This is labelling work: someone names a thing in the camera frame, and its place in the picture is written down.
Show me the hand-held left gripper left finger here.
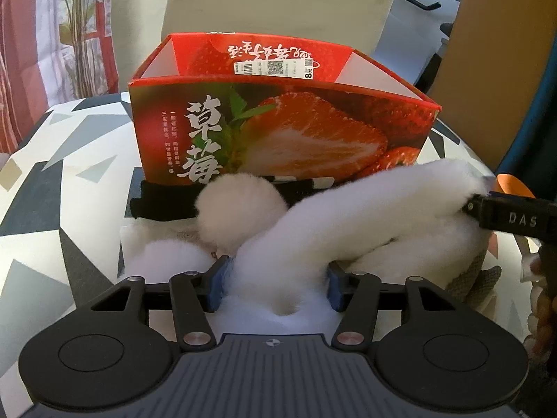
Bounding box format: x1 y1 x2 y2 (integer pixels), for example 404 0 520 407
89 255 232 352

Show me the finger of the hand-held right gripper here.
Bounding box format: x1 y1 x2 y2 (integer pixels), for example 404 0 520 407
462 192 494 228

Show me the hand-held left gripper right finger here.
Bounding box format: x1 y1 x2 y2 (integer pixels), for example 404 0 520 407
325 262 455 352

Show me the white fluffy scarf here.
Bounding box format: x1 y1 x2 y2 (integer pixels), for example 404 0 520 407
117 159 496 337

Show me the black cloth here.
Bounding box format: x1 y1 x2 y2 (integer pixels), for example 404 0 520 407
129 176 337 221

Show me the red strawberry print box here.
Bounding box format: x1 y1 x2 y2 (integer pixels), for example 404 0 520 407
127 32 443 184

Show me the person's right hand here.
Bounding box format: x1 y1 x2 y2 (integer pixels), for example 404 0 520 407
527 256 557 358

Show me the grey knitted cloth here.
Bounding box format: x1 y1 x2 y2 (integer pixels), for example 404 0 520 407
448 253 502 311

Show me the orange door panel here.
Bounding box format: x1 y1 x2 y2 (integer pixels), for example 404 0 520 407
429 0 550 171

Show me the exercise bike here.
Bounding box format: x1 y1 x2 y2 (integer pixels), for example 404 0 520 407
395 0 458 90

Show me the beige upholstered chair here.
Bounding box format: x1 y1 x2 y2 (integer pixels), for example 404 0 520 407
160 0 398 61

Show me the red white bamboo print curtain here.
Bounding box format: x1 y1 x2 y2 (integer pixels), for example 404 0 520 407
0 0 121 154

